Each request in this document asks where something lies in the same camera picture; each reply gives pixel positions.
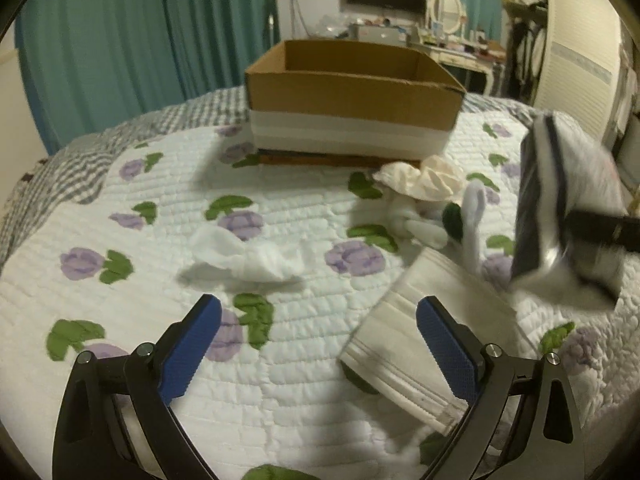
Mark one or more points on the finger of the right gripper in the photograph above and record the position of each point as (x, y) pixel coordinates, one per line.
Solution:
(605, 230)

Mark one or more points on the white wardrobe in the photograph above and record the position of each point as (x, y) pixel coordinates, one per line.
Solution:
(581, 62)

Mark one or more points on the white dressing table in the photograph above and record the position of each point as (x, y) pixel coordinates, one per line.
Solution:
(466, 64)

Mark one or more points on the white sock pair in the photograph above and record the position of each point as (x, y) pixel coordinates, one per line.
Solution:
(453, 223)

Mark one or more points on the white oval vanity mirror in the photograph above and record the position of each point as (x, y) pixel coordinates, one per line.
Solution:
(445, 16)

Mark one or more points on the small silver fridge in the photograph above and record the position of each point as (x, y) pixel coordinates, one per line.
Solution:
(394, 36)

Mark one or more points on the black white packaged pack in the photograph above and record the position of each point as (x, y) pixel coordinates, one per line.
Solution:
(564, 169)

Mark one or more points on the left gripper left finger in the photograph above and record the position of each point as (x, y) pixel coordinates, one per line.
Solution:
(91, 439)

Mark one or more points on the knotted white sock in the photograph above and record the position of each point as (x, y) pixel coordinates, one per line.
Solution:
(240, 257)

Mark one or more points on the white towel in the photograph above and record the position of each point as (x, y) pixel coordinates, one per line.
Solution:
(409, 355)

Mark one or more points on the cream cloth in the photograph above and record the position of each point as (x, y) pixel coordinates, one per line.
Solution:
(436, 179)

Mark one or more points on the open cardboard box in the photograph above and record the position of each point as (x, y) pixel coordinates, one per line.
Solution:
(345, 103)

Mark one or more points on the large teal curtain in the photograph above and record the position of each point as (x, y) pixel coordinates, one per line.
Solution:
(88, 65)

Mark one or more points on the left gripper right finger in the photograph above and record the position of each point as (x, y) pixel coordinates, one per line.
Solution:
(544, 441)

